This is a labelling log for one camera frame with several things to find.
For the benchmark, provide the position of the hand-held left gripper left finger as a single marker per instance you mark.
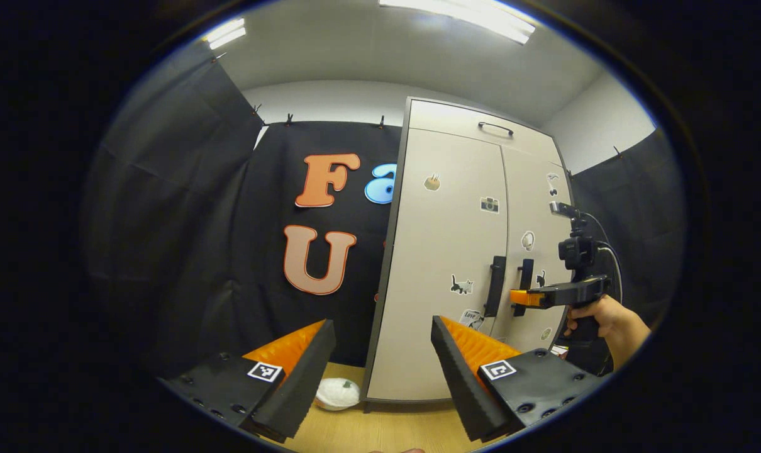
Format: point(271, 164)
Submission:
point(308, 377)

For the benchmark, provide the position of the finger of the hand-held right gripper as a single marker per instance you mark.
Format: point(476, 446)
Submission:
point(525, 297)

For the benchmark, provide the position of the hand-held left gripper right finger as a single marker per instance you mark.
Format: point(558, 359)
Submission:
point(456, 377)

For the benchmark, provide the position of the grey door with cherry sticker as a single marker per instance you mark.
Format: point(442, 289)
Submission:
point(534, 201)

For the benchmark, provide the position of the grey door with camera sticker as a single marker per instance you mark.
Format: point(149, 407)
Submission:
point(443, 239)

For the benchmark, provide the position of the grey double-door shoe cabinet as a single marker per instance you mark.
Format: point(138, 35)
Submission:
point(393, 251)

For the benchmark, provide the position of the grey cabinet top flap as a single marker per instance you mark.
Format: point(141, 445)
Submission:
point(443, 119)

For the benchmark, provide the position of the white round bowl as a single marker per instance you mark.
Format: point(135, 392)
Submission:
point(338, 395)

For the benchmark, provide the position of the large ceiling light panel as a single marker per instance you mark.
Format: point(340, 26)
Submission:
point(462, 16)

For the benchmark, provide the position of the small ceiling light panel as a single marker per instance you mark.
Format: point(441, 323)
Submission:
point(225, 33)

